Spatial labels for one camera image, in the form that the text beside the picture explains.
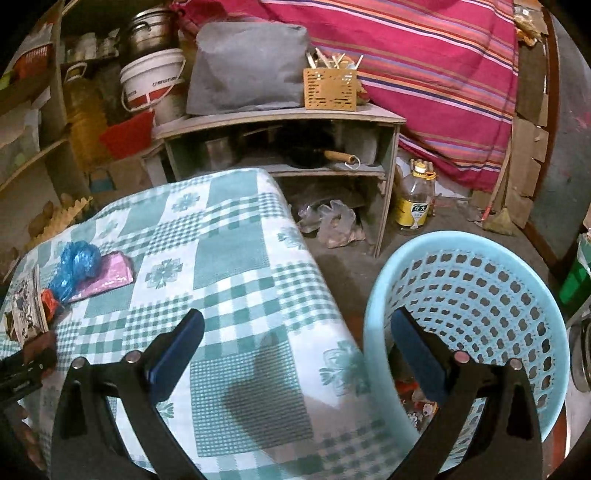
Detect small orange wrapper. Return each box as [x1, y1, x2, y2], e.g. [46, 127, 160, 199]
[41, 290, 63, 321]

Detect bunch of wooden chopsticks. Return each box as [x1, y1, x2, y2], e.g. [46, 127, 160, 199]
[305, 46, 365, 72]

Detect pink packet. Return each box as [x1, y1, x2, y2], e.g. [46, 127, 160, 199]
[67, 250, 134, 303]

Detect clear plastic bag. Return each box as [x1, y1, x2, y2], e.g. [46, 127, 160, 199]
[295, 198, 365, 250]

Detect red plastic basin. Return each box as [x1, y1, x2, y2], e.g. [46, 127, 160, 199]
[99, 111, 155, 160]

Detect small red basket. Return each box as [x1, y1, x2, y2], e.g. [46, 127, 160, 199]
[14, 44, 51, 79]

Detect straw hand broom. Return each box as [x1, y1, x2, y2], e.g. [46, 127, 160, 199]
[480, 138, 515, 238]

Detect red striped cloth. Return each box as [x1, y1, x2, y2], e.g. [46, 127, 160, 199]
[171, 0, 520, 192]

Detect yellow egg carton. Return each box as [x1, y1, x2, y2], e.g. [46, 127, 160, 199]
[32, 196, 93, 245]

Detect light blue plastic basket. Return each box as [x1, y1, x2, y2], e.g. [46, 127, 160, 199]
[362, 231, 571, 472]

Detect yellow utensil holder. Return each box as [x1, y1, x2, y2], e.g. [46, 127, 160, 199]
[303, 68, 358, 112]

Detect low wooden cabinet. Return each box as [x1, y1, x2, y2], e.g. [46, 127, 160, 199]
[154, 102, 407, 258]

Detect blue plastic bag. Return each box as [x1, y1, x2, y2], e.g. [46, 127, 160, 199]
[46, 241, 102, 305]

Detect cardboard box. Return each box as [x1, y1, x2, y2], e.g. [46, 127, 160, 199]
[88, 154, 155, 197]

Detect white plastic bucket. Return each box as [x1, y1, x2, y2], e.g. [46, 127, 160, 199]
[120, 48, 188, 125]

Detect steel stockpot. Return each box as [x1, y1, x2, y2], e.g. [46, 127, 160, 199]
[127, 7, 181, 56]

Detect pan with wooden handle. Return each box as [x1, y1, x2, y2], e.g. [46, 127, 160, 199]
[286, 145, 361, 171]

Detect cardboard wall panels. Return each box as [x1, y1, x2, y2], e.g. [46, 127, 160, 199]
[501, 83, 561, 229]

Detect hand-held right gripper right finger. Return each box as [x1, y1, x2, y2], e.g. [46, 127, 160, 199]
[390, 307, 542, 480]

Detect green plastic crate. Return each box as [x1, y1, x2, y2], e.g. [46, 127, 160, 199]
[558, 233, 591, 305]

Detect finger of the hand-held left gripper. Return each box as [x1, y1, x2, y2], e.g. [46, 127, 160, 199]
[0, 353, 56, 384]

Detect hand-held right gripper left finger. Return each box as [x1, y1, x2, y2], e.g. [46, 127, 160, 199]
[50, 308, 206, 480]

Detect yellow oil jug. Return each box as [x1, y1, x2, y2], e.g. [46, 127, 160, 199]
[62, 62, 109, 158]

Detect green checkered tablecloth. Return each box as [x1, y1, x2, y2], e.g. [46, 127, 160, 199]
[0, 167, 444, 480]

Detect steel basin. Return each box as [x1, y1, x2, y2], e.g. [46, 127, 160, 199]
[570, 316, 591, 393]

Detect oil bottle with yellow cap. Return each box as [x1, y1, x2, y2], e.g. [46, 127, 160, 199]
[394, 159, 437, 232]

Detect grey fabric bag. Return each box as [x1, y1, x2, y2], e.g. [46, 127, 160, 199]
[186, 22, 309, 116]

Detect black white printed packet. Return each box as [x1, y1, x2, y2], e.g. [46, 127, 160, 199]
[2, 265, 51, 344]

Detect ginger root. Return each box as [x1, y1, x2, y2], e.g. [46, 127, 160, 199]
[513, 7, 550, 47]

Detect wooden shelf unit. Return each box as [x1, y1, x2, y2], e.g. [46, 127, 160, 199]
[0, 14, 93, 208]

